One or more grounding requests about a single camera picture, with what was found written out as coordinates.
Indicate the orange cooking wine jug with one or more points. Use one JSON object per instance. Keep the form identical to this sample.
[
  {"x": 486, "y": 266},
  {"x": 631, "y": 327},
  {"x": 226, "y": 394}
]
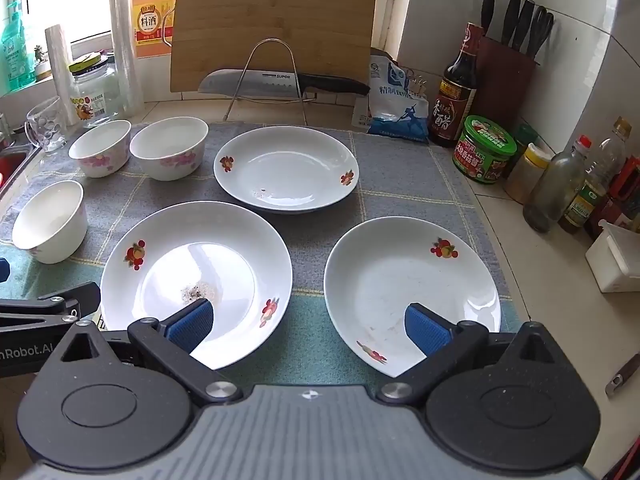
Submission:
[{"x": 150, "y": 25}]

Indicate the red-cap glass oil bottle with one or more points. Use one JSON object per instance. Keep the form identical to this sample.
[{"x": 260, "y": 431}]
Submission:
[{"x": 552, "y": 195}]

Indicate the dark vinegar bottle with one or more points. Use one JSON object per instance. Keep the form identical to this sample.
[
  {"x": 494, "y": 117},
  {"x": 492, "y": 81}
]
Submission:
[{"x": 452, "y": 105}]

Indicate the green-cap spice bottle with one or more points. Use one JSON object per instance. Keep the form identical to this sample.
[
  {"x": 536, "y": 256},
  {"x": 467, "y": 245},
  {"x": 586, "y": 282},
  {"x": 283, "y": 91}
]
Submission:
[{"x": 525, "y": 135}]

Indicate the grey checked mat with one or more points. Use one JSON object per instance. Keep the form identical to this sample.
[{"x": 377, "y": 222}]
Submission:
[{"x": 400, "y": 180}]

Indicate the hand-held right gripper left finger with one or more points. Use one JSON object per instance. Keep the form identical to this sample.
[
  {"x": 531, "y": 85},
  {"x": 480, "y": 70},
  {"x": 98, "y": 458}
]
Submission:
[{"x": 192, "y": 322}]

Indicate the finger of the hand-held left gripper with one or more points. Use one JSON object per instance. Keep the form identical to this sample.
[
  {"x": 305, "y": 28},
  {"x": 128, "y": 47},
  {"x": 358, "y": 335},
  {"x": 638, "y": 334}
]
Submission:
[
  {"x": 75, "y": 300},
  {"x": 4, "y": 270}
]

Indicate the tall plastic cup stack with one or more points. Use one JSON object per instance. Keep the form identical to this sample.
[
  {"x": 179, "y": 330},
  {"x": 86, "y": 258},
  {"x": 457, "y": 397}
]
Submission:
[{"x": 125, "y": 50}]

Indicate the black scissors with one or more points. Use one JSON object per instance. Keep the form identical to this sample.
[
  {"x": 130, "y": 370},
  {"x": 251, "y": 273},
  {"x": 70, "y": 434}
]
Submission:
[{"x": 542, "y": 30}]

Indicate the green-lid sauce jar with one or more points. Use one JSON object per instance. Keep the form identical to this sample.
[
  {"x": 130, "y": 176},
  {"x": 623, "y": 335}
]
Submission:
[{"x": 482, "y": 160}]

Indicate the clear glass mug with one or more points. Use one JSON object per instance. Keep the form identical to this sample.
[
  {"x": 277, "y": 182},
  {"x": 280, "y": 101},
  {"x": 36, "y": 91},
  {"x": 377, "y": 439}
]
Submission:
[{"x": 47, "y": 122}]

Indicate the dark red knife block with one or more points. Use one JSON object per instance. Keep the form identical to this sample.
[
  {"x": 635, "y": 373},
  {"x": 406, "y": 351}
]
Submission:
[{"x": 505, "y": 80}]

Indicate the steel sink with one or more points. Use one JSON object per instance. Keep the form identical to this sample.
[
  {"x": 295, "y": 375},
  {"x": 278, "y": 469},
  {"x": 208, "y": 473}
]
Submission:
[{"x": 7, "y": 165}]

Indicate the white floral plate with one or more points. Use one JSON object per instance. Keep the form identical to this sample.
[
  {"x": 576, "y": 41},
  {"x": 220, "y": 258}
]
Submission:
[
  {"x": 165, "y": 265},
  {"x": 285, "y": 170},
  {"x": 380, "y": 280}
]

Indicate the white blue salt bag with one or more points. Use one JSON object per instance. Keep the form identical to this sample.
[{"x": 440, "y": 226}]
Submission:
[{"x": 395, "y": 105}]

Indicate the yellow-lid spice jar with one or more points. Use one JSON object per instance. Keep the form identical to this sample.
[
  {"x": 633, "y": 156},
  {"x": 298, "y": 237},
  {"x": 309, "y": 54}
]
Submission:
[{"x": 525, "y": 180}]

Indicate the brown-cap clear bottle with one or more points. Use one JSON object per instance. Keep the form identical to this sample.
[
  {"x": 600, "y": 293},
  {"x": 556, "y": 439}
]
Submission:
[{"x": 595, "y": 185}]

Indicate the glass jar with lid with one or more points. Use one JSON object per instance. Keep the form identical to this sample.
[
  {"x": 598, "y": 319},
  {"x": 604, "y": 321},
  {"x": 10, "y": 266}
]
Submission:
[{"x": 95, "y": 100}]

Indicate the white floral bowl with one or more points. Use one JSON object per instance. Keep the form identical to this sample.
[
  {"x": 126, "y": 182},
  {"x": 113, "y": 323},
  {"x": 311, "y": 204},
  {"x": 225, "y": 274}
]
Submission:
[
  {"x": 100, "y": 147},
  {"x": 169, "y": 150},
  {"x": 50, "y": 222}
]

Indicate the small metal tool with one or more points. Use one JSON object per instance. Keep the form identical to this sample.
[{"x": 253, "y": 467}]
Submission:
[{"x": 617, "y": 382}]

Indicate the green dish soap bottle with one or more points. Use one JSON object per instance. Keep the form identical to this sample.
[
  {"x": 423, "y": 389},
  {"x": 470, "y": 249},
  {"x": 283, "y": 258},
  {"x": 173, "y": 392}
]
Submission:
[{"x": 15, "y": 55}]

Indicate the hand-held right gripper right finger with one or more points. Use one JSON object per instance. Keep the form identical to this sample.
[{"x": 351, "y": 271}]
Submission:
[{"x": 425, "y": 330}]

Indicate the bamboo cutting board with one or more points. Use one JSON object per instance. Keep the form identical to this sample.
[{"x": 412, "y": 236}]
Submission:
[{"x": 275, "y": 10}]

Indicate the white plastic box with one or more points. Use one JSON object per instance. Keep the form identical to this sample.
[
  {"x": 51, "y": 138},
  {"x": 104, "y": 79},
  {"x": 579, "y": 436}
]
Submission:
[{"x": 610, "y": 265}]

